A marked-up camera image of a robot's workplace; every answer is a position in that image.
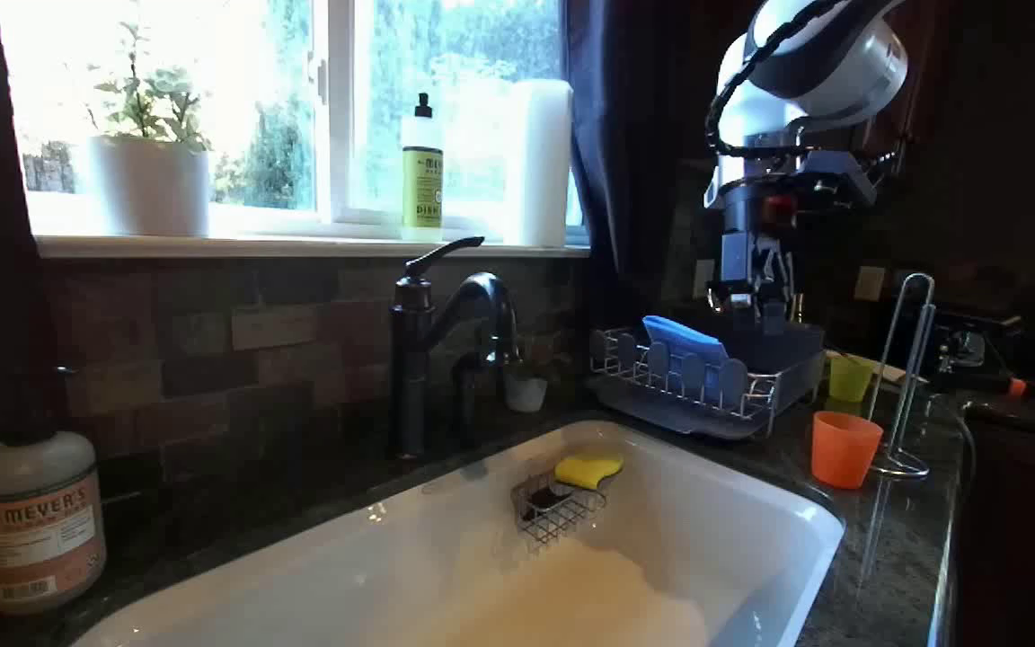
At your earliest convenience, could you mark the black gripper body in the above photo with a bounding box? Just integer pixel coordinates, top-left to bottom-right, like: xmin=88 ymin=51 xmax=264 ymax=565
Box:
xmin=707 ymin=178 xmax=813 ymax=290

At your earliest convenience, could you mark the white paper towel roll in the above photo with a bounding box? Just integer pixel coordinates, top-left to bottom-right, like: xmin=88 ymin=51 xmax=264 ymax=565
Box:
xmin=514 ymin=76 xmax=577 ymax=248

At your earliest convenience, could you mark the steel dish drying rack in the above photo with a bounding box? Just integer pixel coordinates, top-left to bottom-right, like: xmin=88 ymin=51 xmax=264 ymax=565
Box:
xmin=587 ymin=313 xmax=830 ymax=445

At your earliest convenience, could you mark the green plastic cup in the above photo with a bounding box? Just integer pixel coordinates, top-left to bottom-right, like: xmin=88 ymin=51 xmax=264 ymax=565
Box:
xmin=823 ymin=351 xmax=878 ymax=409

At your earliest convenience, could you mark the navy blue curtain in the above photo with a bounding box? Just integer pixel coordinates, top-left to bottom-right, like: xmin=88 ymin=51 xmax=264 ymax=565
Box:
xmin=556 ymin=0 xmax=714 ymax=330

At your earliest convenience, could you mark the orange plastic cup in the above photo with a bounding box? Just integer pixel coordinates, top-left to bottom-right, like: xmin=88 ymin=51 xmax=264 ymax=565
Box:
xmin=807 ymin=408 xmax=889 ymax=497

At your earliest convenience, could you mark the yellow sponge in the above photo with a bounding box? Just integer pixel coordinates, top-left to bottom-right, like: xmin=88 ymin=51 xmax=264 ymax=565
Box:
xmin=548 ymin=450 xmax=627 ymax=497

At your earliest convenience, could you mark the small white cup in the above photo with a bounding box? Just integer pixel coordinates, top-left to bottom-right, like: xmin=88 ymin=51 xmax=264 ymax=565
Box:
xmin=502 ymin=370 xmax=553 ymax=417

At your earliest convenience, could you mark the dark bronze faucet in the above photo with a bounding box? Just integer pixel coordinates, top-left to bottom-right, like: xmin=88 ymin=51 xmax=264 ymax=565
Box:
xmin=383 ymin=235 xmax=522 ymax=468

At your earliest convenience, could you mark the green label soap bottle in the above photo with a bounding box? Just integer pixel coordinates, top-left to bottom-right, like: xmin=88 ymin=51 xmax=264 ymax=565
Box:
xmin=397 ymin=91 xmax=450 ymax=235

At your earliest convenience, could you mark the white kitchen sink basin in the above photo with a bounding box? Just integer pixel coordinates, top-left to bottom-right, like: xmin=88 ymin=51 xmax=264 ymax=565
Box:
xmin=69 ymin=417 xmax=847 ymax=647

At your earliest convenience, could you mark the white plant pot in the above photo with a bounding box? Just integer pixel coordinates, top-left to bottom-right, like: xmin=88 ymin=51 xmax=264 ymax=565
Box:
xmin=85 ymin=132 xmax=214 ymax=241

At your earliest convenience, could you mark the green potted plant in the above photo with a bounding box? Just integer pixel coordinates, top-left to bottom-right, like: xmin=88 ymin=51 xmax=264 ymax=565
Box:
xmin=88 ymin=18 xmax=213 ymax=154

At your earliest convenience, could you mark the round cleanser canister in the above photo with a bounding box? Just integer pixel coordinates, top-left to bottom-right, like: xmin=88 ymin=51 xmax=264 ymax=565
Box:
xmin=0 ymin=363 xmax=111 ymax=620

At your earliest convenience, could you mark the wall outlet plate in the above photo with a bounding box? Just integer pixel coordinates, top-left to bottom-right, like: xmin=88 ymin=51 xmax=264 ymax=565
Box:
xmin=853 ymin=261 xmax=892 ymax=306
xmin=691 ymin=257 xmax=717 ymax=303

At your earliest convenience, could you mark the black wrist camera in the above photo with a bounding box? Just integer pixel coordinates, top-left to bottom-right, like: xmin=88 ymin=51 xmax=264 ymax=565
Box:
xmin=799 ymin=143 xmax=895 ymax=215

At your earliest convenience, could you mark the chrome wire paper towel holder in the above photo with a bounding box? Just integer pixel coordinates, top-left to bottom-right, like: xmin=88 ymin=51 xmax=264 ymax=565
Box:
xmin=863 ymin=270 xmax=941 ymax=485

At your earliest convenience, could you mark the white window frame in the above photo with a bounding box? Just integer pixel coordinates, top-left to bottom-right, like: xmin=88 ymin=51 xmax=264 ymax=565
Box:
xmin=0 ymin=0 xmax=594 ymax=261

